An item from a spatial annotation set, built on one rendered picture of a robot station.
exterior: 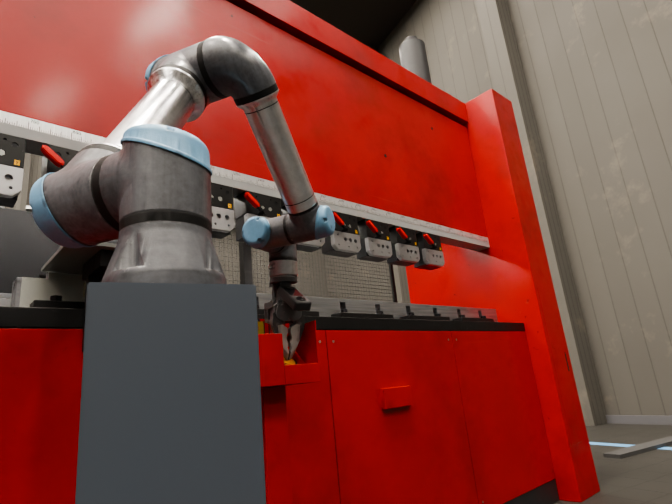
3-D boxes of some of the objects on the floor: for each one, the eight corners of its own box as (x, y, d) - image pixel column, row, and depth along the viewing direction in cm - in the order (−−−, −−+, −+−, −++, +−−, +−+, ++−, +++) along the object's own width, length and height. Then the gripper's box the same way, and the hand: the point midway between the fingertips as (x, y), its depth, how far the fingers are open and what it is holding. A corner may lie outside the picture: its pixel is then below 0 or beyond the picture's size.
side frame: (582, 502, 220) (491, 87, 283) (436, 486, 280) (388, 146, 343) (601, 491, 236) (511, 101, 300) (459, 478, 296) (410, 155, 359)
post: (255, 542, 209) (239, 146, 264) (249, 540, 212) (234, 150, 267) (264, 539, 212) (246, 149, 267) (258, 537, 216) (242, 152, 270)
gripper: (290, 281, 130) (292, 359, 125) (260, 280, 125) (261, 361, 121) (304, 276, 122) (307, 359, 118) (273, 275, 118) (275, 361, 113)
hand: (289, 355), depth 117 cm, fingers closed
